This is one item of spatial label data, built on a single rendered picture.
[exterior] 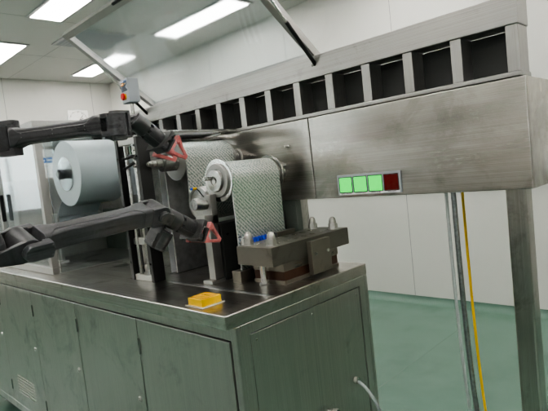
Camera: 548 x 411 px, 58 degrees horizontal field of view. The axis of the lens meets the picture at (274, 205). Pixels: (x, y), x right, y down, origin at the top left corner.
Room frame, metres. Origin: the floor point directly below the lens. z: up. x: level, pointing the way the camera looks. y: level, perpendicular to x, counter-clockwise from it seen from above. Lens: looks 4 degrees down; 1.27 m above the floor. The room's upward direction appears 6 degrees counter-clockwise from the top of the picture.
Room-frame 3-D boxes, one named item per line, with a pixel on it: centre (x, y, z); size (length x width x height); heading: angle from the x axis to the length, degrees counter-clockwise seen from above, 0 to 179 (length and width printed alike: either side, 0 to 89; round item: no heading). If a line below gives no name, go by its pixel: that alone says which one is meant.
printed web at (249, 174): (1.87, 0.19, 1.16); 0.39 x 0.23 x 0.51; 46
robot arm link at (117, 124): (1.50, 0.62, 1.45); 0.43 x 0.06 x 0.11; 78
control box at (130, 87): (2.09, 0.56, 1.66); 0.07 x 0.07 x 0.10; 40
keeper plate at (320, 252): (1.62, -0.14, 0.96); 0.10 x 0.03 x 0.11; 136
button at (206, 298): (1.41, 0.23, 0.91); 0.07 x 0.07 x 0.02; 46
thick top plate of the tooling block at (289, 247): (1.68, -0.06, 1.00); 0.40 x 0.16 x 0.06; 136
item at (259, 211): (1.73, 0.05, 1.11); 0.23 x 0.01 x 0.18; 136
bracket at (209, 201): (1.68, 0.24, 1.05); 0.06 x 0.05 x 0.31; 136
